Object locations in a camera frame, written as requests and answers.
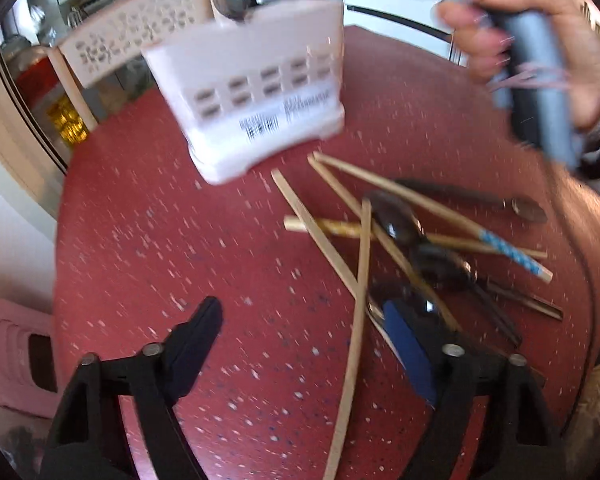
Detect plain wooden chopstick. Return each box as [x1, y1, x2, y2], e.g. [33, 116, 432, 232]
[271, 169, 402, 364]
[308, 155, 463, 332]
[323, 200, 372, 480]

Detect blue-patterned end chopstick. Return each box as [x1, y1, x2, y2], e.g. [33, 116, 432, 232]
[312, 150, 555, 284]

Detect red plastic basket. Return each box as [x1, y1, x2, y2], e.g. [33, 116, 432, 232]
[16, 58, 59, 108]

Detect stacked pink plastic stools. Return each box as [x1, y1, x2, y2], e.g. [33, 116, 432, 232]
[0, 299, 60, 419]

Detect pink flower-cutout storage cart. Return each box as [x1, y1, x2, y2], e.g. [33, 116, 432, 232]
[45, 0, 219, 130]

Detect person's right hand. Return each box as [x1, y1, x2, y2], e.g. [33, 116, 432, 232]
[436, 0, 600, 131]

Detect yellow-patterned chopstick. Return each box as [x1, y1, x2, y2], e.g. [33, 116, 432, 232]
[283, 216, 548, 260]

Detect white refrigerator with magnets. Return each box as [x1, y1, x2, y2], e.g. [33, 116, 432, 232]
[343, 0, 466, 65]

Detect pink plastic utensil holder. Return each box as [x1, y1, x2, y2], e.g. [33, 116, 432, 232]
[143, 0, 344, 184]

